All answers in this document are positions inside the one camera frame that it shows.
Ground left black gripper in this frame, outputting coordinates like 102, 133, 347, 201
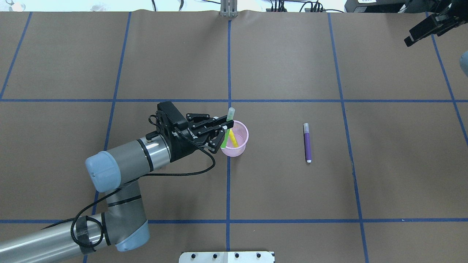
166, 113, 234, 163

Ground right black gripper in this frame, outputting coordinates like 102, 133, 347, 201
403, 0, 468, 47

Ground yellow highlighter pen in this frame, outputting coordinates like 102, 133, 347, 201
228, 129, 239, 148

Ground green highlighter pen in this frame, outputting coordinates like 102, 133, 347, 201
220, 107, 235, 149

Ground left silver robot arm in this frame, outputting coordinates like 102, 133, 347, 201
1, 110, 234, 263

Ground purple highlighter pen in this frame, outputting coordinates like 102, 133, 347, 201
303, 123, 312, 164

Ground round silver key tag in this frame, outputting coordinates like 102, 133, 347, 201
5, 0, 26, 12

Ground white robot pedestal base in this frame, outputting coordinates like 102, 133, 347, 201
178, 251, 276, 263

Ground grey aluminium frame post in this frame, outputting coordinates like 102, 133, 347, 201
219, 0, 238, 18

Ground left black camera cable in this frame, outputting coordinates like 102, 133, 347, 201
71, 114, 216, 252

